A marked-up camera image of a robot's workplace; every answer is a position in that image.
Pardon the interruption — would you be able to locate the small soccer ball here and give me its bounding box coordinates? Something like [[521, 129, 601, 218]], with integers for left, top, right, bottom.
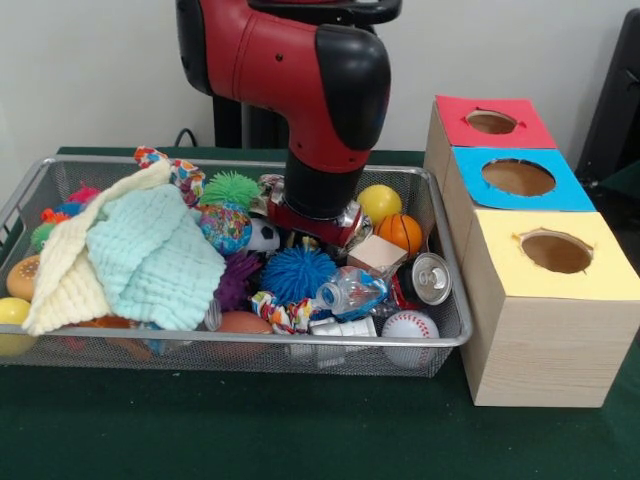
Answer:
[[248, 218, 281, 250]]

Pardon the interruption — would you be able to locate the cream waffle cloth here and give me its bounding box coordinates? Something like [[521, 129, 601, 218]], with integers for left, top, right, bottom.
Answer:
[[22, 158, 174, 336]]

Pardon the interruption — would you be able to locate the large green spiky ball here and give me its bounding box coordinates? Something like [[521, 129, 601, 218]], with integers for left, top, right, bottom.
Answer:
[[199, 171, 262, 206]]

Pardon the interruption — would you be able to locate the white baseball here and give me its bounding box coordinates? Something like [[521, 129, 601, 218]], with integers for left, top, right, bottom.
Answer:
[[381, 309, 441, 369]]

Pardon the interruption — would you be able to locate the crushed red soda can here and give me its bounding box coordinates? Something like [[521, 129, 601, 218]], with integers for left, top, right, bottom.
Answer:
[[394, 252, 454, 307]]

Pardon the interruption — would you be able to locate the dark green table cloth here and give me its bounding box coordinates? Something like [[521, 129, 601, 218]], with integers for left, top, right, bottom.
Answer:
[[594, 159, 640, 201], [0, 146, 640, 480]]

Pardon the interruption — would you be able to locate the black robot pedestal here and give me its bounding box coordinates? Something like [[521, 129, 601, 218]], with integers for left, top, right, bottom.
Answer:
[[212, 0, 404, 151]]

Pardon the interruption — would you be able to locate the yellow smiley ball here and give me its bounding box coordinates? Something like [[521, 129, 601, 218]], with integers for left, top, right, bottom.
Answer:
[[357, 184, 404, 226]]

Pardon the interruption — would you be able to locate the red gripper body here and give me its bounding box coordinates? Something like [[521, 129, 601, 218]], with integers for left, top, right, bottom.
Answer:
[[267, 192, 364, 250]]

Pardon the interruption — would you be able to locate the blue spiky ball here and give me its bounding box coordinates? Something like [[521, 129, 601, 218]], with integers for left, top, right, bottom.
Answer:
[[259, 244, 337, 306]]

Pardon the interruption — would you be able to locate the silver mesh bin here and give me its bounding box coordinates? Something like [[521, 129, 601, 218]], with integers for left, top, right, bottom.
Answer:
[[0, 154, 474, 379]]

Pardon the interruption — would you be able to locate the wooden box with three holes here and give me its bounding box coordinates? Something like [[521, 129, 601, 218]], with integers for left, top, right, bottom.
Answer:
[[423, 94, 640, 409]]

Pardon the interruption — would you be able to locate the mint green waffle cloth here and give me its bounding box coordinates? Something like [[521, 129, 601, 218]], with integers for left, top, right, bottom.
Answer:
[[85, 183, 226, 331]]

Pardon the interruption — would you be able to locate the globe print ball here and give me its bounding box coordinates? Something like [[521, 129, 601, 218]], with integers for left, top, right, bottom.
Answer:
[[198, 203, 253, 256]]

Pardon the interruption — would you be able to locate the small orange basketball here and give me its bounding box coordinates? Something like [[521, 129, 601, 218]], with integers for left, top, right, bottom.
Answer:
[[374, 213, 425, 256]]

